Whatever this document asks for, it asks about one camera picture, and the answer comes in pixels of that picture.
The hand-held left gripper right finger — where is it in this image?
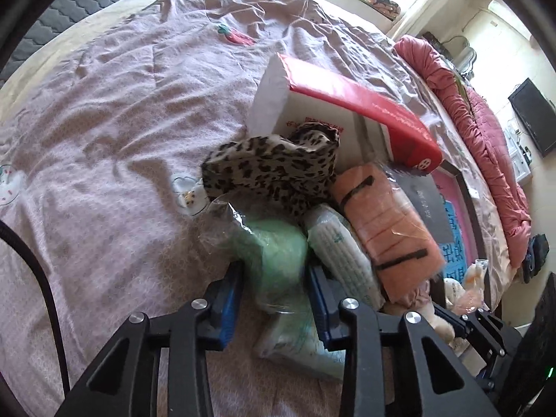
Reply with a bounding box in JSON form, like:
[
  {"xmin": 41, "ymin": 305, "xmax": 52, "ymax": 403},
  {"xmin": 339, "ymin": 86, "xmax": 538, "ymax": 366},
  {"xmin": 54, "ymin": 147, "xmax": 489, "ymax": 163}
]
[{"xmin": 306, "ymin": 264, "xmax": 500, "ymax": 417}]

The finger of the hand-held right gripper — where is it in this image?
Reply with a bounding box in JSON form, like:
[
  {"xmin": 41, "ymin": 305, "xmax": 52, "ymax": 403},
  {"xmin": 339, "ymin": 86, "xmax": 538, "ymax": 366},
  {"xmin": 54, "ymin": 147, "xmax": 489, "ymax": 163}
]
[
  {"xmin": 431, "ymin": 303, "xmax": 473, "ymax": 345},
  {"xmin": 473, "ymin": 310, "xmax": 523, "ymax": 358}
]

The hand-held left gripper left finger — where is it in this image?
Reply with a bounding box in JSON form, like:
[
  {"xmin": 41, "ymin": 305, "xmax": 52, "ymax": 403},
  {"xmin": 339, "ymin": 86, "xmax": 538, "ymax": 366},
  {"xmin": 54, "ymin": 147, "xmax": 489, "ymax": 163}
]
[{"xmin": 54, "ymin": 261, "xmax": 245, "ymax": 417}]

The beige plush toy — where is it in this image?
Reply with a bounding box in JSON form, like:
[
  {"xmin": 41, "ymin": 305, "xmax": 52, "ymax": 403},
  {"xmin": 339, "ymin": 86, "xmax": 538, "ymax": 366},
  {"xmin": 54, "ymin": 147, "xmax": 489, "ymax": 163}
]
[{"xmin": 381, "ymin": 286, "xmax": 458, "ymax": 353}]

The white green patterned towel roll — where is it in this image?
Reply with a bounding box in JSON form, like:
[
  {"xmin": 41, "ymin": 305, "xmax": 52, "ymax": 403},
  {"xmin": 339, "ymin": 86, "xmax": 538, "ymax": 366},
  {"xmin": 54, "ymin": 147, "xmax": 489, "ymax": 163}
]
[{"xmin": 303, "ymin": 203, "xmax": 386, "ymax": 310}]

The orange towel with black stripes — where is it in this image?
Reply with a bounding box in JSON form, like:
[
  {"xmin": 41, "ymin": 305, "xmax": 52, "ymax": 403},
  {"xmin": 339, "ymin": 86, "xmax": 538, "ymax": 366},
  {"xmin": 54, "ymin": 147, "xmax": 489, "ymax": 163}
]
[{"xmin": 329, "ymin": 162, "xmax": 447, "ymax": 303}]

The crinkly plastic snack packet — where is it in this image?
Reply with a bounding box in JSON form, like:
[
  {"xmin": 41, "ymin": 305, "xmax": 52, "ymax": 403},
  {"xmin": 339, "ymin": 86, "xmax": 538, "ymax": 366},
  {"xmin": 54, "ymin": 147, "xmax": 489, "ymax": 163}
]
[{"xmin": 444, "ymin": 259, "xmax": 490, "ymax": 314}]

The pink and blue book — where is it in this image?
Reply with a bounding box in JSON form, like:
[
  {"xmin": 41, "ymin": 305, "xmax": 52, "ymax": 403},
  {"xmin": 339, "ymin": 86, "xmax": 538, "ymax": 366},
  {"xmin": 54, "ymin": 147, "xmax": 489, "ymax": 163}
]
[{"xmin": 431, "ymin": 171, "xmax": 479, "ymax": 288}]

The dark blue bag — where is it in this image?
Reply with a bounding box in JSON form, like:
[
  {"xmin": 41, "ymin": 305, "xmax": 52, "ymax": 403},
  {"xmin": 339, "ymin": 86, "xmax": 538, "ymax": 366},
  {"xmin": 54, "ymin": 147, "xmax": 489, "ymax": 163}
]
[{"xmin": 518, "ymin": 233, "xmax": 551, "ymax": 284}]

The dark blue box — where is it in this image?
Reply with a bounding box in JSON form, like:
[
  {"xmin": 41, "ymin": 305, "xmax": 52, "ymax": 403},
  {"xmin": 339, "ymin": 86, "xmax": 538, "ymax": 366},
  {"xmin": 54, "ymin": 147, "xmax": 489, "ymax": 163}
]
[{"xmin": 390, "ymin": 162, "xmax": 458, "ymax": 245}]

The white drawer cabinet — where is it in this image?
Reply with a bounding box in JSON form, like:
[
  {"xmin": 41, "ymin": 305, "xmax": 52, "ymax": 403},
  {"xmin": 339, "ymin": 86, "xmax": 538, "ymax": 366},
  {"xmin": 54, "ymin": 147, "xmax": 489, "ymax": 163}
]
[{"xmin": 503, "ymin": 121, "xmax": 533, "ymax": 184}]

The pink floral duvet cover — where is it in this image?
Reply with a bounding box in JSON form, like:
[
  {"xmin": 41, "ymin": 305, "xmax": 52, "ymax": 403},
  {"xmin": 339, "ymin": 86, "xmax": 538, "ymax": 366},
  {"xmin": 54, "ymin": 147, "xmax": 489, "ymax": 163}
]
[{"xmin": 0, "ymin": 0, "xmax": 509, "ymax": 417}]

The pink quilt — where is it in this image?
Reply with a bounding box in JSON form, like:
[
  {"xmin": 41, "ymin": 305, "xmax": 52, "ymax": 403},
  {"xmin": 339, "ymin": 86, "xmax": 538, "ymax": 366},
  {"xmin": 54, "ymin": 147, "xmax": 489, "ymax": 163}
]
[{"xmin": 393, "ymin": 35, "xmax": 533, "ymax": 269}]

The black television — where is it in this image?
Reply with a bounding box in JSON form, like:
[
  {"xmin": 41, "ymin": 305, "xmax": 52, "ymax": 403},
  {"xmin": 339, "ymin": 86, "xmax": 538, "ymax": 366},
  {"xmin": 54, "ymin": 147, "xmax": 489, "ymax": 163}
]
[{"xmin": 507, "ymin": 77, "xmax": 556, "ymax": 158}]

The red and white carton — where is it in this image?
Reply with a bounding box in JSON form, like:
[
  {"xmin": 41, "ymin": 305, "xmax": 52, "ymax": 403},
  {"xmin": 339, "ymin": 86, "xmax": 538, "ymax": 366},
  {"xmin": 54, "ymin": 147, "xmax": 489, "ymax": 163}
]
[{"xmin": 247, "ymin": 52, "xmax": 444, "ymax": 173}]

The cream bed sheet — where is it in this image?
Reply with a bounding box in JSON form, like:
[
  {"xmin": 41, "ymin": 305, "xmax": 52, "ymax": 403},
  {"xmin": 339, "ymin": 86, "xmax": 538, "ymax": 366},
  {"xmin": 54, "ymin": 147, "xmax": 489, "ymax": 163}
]
[{"xmin": 0, "ymin": 0, "xmax": 518, "ymax": 314}]

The white curtain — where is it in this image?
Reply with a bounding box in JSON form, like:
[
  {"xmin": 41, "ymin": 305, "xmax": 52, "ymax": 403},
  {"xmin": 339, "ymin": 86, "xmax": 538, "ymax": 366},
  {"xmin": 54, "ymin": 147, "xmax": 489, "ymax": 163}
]
[{"xmin": 386, "ymin": 0, "xmax": 440, "ymax": 41}]

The grey quilted headboard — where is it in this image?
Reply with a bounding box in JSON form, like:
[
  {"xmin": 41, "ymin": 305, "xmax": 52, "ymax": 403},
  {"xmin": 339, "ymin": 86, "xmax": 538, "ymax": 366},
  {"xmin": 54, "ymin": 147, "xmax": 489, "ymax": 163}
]
[{"xmin": 9, "ymin": 0, "xmax": 227, "ymax": 80}]

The black cable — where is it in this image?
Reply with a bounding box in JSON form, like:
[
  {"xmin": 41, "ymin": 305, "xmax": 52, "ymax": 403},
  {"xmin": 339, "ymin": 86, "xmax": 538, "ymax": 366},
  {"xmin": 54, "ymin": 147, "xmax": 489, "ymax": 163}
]
[{"xmin": 0, "ymin": 221, "xmax": 73, "ymax": 397}]

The curved white mirror frame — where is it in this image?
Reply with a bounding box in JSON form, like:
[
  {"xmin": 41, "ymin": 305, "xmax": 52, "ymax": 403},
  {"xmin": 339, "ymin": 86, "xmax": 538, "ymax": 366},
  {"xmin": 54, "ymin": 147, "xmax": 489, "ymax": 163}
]
[{"xmin": 442, "ymin": 32, "xmax": 477, "ymax": 69}]

